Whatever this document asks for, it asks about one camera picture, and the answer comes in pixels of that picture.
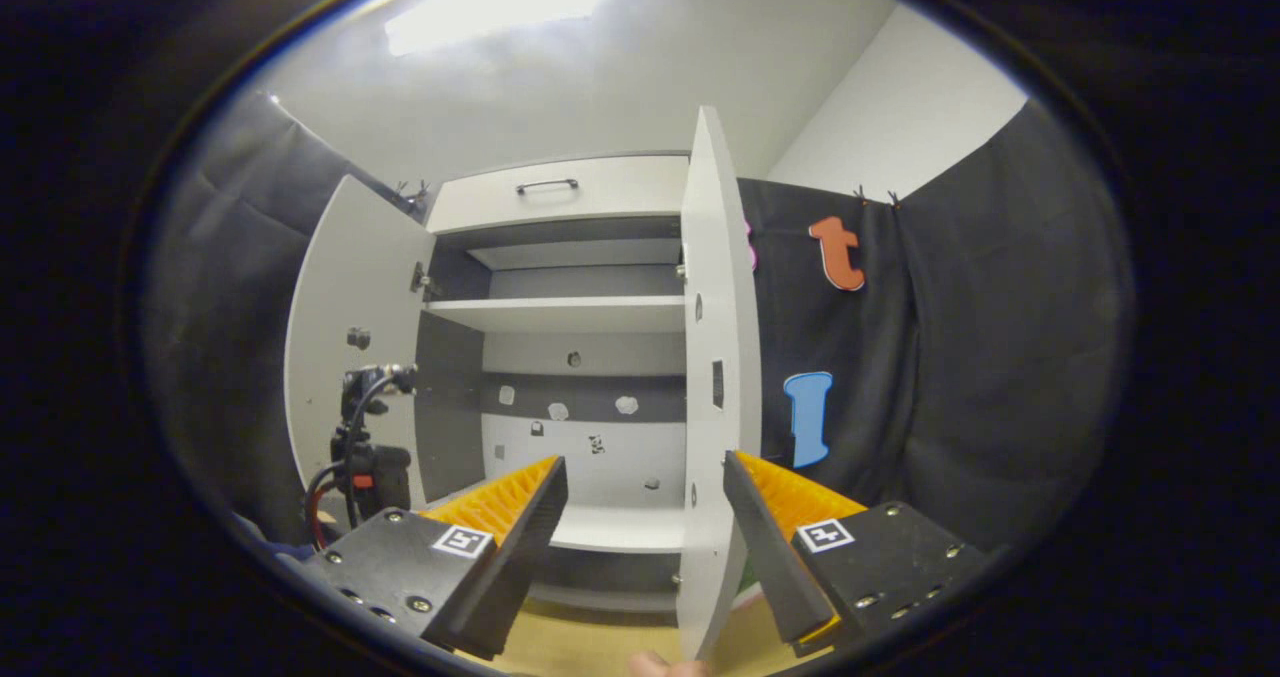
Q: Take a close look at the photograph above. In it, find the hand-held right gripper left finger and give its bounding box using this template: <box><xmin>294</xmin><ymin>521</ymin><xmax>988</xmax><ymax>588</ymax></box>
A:
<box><xmin>300</xmin><ymin>454</ymin><xmax>569</xmax><ymax>661</ymax></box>

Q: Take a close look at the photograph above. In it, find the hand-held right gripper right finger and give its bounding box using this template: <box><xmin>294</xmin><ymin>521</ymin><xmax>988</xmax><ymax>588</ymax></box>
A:
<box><xmin>722</xmin><ymin>449</ymin><xmax>991</xmax><ymax>658</ymax></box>

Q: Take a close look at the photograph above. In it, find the white cabinet door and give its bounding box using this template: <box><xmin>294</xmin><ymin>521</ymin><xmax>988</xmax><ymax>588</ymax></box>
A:
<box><xmin>676</xmin><ymin>105</ymin><xmax>763</xmax><ymax>663</ymax></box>
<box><xmin>284</xmin><ymin>174</ymin><xmax>438</xmax><ymax>523</ymax></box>

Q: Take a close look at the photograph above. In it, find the white cabinet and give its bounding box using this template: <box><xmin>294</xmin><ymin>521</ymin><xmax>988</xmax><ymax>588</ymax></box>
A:
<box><xmin>412</xmin><ymin>152</ymin><xmax>693</xmax><ymax>618</ymax></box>

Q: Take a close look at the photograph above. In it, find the white cabinet shelf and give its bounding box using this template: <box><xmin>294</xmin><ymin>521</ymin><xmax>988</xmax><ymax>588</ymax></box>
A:
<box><xmin>425</xmin><ymin>295</ymin><xmax>687</xmax><ymax>334</ymax></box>

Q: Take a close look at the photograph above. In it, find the white cabinet drawer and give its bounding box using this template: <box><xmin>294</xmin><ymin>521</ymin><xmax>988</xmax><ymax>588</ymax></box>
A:
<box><xmin>427</xmin><ymin>155</ymin><xmax>691</xmax><ymax>235</ymax></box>

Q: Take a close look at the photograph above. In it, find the green object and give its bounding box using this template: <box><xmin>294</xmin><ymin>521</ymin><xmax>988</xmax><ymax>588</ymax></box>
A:
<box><xmin>738</xmin><ymin>555</ymin><xmax>769</xmax><ymax>613</ymax></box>

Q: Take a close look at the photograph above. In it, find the black backdrop cloth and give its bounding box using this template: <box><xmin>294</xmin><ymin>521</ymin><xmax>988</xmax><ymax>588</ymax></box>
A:
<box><xmin>165</xmin><ymin>92</ymin><xmax>1136</xmax><ymax>558</ymax></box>

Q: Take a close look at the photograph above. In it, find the black cable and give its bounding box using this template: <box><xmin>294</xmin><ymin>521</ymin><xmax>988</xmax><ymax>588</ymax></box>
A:
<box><xmin>343</xmin><ymin>372</ymin><xmax>401</xmax><ymax>528</ymax></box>

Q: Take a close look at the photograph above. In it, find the red cable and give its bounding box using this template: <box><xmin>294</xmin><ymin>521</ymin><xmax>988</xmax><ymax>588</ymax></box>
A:
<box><xmin>305</xmin><ymin>462</ymin><xmax>346</xmax><ymax>550</ymax></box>

